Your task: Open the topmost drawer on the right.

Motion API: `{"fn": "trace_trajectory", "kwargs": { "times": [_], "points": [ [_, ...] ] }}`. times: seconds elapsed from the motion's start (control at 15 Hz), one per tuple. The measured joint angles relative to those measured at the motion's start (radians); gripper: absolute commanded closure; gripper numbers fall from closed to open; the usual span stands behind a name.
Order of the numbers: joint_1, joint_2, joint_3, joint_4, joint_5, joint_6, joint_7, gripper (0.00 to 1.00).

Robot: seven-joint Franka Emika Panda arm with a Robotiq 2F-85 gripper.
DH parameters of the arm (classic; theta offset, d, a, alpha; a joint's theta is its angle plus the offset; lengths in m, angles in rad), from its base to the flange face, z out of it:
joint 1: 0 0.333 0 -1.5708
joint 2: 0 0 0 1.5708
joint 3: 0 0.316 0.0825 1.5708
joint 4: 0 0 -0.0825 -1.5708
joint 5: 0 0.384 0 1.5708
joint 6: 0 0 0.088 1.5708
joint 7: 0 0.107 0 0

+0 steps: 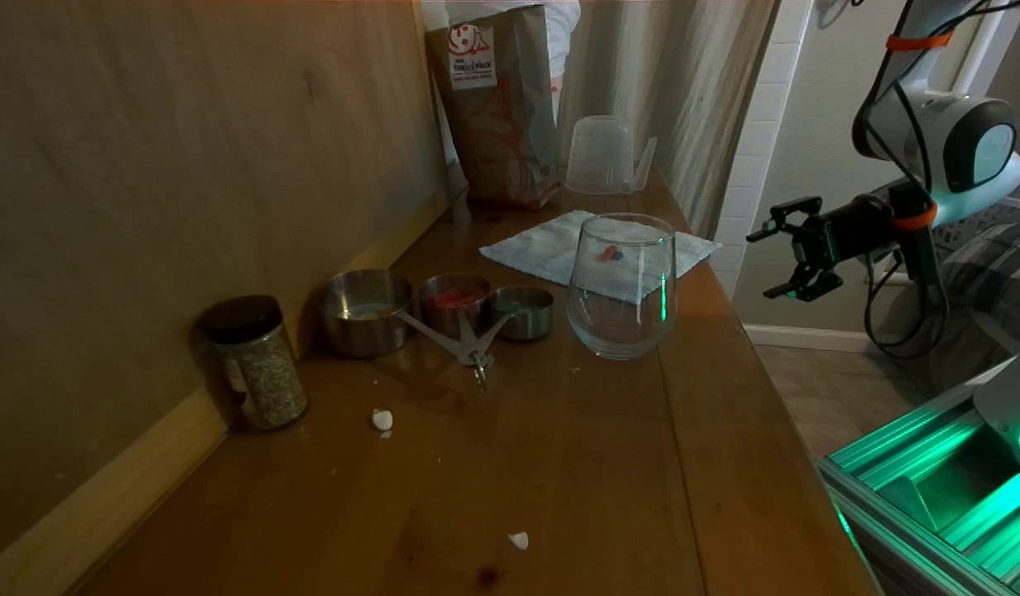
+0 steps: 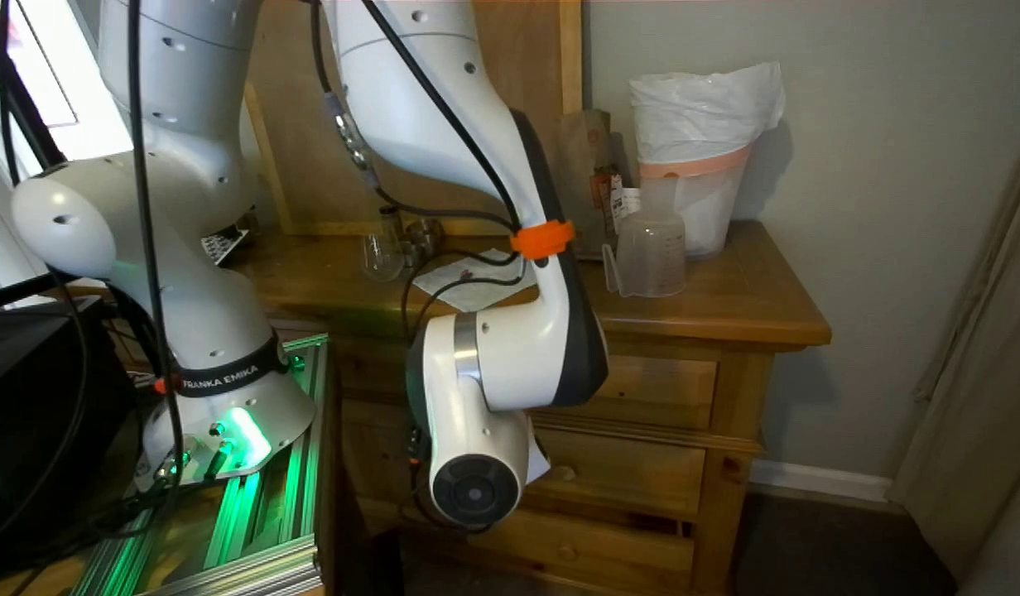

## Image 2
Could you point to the pine drawer with round knob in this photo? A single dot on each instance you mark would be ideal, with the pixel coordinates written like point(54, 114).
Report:
point(372, 368)
point(375, 465)
point(632, 471)
point(598, 550)
point(665, 387)

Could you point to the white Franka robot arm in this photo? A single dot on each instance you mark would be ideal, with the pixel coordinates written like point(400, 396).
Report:
point(455, 120)

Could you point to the clear stemless glass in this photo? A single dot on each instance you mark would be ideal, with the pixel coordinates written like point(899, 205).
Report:
point(383, 251)

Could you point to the clear plastic measuring jug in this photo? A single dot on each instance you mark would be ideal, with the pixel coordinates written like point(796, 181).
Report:
point(651, 250)

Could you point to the pine wooden dresser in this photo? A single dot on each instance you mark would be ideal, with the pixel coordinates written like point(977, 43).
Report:
point(742, 300)

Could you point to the light wooden backboard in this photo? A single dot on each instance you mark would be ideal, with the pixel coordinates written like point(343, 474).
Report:
point(531, 53)

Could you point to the white bag lined bin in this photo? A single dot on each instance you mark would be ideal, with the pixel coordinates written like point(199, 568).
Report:
point(704, 144)

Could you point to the white baseboard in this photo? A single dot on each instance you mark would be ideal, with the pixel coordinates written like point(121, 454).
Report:
point(819, 483)

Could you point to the beige curtain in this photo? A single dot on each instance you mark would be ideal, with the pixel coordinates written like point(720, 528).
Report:
point(974, 385)

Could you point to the black box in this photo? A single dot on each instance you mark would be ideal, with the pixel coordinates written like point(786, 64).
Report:
point(33, 417)

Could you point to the aluminium robot stand frame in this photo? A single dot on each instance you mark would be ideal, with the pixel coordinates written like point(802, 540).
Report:
point(247, 517)

